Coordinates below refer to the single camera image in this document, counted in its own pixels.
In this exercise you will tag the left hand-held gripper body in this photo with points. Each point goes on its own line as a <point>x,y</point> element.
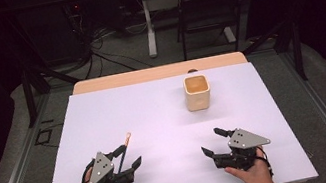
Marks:
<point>100,170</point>

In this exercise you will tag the white desk foot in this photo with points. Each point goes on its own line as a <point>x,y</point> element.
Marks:
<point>229,34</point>

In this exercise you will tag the person's right hand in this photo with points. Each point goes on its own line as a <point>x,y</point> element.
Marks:
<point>253,175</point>

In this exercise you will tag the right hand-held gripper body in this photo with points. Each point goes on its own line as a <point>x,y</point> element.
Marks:
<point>244,151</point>

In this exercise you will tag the black folding chair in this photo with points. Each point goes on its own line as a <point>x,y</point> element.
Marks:
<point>209,2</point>

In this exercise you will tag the white desk leg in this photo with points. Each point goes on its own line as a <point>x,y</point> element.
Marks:
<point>148,26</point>

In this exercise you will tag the black metal stand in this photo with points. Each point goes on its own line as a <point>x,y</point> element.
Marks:
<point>296,47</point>
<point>29,95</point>

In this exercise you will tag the dark blue pen copper end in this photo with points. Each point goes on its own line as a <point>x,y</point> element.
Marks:
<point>124,155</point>

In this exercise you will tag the white table mat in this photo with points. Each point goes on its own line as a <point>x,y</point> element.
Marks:
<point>156,123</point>

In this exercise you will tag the light wooden table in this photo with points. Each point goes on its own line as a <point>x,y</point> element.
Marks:
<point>148,74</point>

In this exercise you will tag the cream square cup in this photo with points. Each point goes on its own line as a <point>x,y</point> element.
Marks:
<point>198,98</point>

